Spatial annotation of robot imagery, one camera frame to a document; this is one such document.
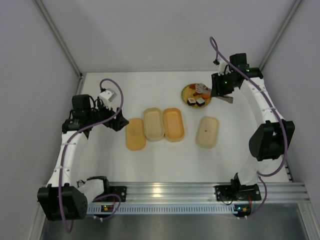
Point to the beige lunch box container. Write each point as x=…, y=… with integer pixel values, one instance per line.
x=153, y=124

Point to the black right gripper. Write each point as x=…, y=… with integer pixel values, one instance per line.
x=217, y=84

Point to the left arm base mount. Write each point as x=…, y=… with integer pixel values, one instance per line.
x=115, y=193

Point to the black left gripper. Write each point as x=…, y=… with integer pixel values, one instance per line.
x=114, y=120

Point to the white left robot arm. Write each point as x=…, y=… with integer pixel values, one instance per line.
x=63, y=198

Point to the slotted cable duct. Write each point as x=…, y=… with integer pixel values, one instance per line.
x=170, y=209

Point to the metal serving tongs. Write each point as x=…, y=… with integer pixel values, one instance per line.
x=201, y=88

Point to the round woven bamboo tray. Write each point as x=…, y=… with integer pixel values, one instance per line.
x=188, y=93

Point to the beige lunch box lid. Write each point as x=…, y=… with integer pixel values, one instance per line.
x=207, y=132

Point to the right aluminium frame post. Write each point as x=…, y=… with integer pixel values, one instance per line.
x=280, y=32

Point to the salmon sushi roll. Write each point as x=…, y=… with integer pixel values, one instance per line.
x=191, y=101

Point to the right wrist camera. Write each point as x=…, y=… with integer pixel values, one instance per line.
x=223, y=67

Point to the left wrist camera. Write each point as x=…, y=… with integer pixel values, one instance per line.
x=107, y=96

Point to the orange fried chicken piece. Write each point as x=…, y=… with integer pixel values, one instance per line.
x=206, y=96

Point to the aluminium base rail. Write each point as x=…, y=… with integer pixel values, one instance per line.
x=204, y=193

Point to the orange lunch box lid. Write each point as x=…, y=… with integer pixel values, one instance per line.
x=135, y=134

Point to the cucumber sushi roll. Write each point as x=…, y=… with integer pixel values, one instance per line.
x=200, y=102

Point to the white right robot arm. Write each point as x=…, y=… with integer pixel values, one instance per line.
x=268, y=144

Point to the left aluminium frame post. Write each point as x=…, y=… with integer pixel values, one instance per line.
x=57, y=35

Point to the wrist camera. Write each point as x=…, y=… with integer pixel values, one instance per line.
x=107, y=96
x=223, y=67

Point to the orange lunch box container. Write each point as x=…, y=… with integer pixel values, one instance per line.
x=173, y=124

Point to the dark red fried chicken piece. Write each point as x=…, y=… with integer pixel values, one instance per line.
x=192, y=86

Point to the aluminium frame post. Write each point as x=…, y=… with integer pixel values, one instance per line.
x=280, y=32
x=57, y=35

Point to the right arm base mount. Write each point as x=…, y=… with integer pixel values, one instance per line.
x=235, y=191

